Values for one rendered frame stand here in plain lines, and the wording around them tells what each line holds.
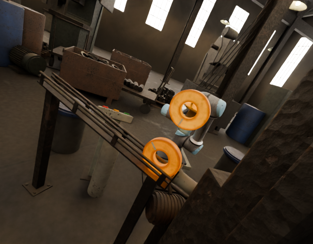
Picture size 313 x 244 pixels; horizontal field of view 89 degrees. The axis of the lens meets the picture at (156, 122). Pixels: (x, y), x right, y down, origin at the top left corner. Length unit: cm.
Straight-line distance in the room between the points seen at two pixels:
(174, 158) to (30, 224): 90
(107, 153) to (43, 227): 51
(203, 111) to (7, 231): 111
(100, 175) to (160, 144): 66
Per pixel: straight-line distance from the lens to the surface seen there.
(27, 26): 374
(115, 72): 273
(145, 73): 433
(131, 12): 1240
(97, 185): 124
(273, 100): 445
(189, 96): 61
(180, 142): 144
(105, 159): 109
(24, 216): 126
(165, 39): 1249
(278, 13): 405
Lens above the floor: 104
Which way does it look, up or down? 21 degrees down
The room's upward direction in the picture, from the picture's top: 24 degrees clockwise
